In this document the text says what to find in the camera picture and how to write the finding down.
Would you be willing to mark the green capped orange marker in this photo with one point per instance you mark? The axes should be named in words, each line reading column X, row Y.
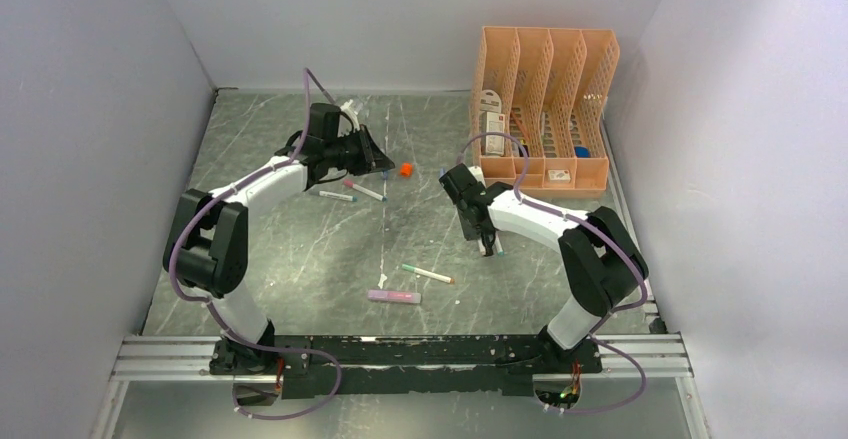
column 428, row 274

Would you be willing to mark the aluminium rail frame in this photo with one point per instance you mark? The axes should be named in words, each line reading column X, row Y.
column 177, row 358

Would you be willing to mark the white packaged item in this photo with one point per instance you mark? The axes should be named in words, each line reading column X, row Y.
column 493, row 122

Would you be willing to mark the black orange highlighter body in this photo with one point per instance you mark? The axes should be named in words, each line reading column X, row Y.
column 486, row 248

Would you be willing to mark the orange mesh file organizer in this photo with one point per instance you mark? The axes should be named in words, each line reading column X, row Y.
column 554, row 84

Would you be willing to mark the grey capped white marker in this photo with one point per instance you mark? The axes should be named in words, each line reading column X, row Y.
column 337, row 196

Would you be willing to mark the orange highlighter cap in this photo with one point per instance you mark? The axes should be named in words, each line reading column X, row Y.
column 406, row 170

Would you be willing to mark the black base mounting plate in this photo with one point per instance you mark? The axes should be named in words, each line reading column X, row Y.
column 310, row 366

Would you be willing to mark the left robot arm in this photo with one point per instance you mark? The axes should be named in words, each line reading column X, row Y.
column 207, row 252

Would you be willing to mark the pink capped white marker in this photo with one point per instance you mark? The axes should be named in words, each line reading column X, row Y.
column 363, row 190

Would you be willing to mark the blue capped white marker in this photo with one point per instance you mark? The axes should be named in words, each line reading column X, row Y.
column 499, row 246

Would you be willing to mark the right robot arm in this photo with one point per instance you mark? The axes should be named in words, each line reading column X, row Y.
column 603, row 265

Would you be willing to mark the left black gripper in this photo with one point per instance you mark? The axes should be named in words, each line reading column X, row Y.
column 372, row 158

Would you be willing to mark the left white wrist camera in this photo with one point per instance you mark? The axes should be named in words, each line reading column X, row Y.
column 353, row 110

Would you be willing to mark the purple highlighter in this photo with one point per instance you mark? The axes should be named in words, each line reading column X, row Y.
column 398, row 297

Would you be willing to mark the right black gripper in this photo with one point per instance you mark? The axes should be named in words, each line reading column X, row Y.
column 472, row 233

